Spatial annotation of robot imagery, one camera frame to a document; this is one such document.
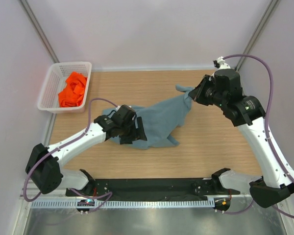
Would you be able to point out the orange t shirt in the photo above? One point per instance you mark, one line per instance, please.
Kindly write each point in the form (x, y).
(73, 93)

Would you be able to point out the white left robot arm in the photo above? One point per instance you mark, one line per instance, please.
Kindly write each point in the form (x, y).
(46, 163)

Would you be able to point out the grey-blue t shirt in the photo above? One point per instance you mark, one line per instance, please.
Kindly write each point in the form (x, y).
(160, 119)

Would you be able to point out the white plastic basket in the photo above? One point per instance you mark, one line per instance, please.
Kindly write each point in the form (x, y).
(55, 82)

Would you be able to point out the slotted grey cable duct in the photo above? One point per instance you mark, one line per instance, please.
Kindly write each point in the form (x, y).
(78, 203)

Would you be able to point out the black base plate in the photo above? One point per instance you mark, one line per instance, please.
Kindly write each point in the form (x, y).
(153, 190)

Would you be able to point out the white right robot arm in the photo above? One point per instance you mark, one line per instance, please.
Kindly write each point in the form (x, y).
(223, 89)

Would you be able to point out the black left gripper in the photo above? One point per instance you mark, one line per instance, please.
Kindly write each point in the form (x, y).
(133, 133)

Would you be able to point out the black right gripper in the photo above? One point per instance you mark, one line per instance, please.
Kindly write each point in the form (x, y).
(202, 87)

